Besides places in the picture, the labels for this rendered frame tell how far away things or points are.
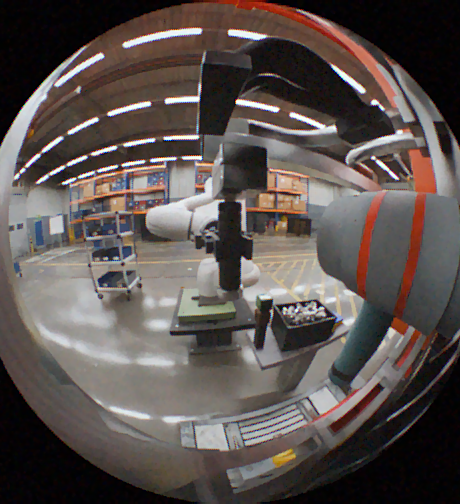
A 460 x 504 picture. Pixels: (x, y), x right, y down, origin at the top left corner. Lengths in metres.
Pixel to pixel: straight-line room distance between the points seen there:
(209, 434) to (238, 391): 0.31
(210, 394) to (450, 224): 0.99
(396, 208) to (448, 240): 0.06
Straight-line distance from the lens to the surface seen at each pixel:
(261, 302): 0.41
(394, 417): 0.35
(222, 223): 0.20
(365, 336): 0.37
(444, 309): 0.16
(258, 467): 0.66
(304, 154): 0.24
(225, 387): 0.97
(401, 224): 0.16
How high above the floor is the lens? 0.87
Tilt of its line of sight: 13 degrees down
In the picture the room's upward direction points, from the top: straight up
